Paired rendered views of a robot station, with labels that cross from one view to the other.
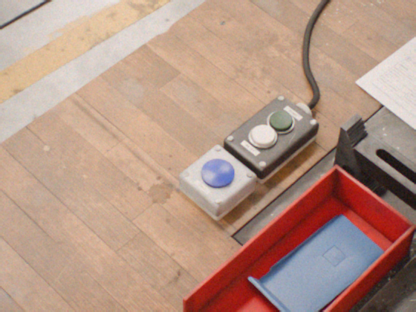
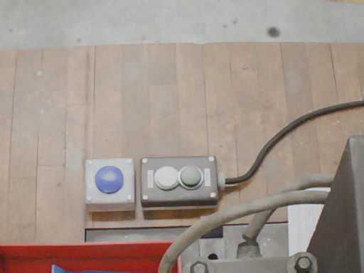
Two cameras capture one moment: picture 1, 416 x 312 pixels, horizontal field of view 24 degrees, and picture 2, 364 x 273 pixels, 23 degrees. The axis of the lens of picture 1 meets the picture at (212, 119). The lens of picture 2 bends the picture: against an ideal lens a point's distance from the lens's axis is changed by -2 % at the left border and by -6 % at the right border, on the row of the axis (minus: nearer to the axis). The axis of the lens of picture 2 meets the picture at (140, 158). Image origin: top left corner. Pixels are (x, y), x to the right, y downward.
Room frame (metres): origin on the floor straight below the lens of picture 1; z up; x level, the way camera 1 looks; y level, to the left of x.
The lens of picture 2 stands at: (0.39, -0.43, 2.08)
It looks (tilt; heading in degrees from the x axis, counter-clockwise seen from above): 65 degrees down; 50
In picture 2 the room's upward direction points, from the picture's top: 5 degrees counter-clockwise
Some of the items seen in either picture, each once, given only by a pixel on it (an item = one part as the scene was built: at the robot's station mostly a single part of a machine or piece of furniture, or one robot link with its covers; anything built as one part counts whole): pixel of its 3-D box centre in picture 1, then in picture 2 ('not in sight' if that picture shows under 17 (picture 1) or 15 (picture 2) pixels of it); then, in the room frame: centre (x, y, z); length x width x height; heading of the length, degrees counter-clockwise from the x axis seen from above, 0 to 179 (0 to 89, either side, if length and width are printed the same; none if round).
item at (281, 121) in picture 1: (280, 124); (190, 178); (0.76, -0.08, 0.93); 0.03 x 0.03 x 0.02
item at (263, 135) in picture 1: (263, 138); (167, 179); (0.74, -0.06, 0.93); 0.03 x 0.03 x 0.02
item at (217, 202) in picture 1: (217, 188); (110, 188); (0.68, -0.01, 0.90); 0.07 x 0.07 x 0.06; 46
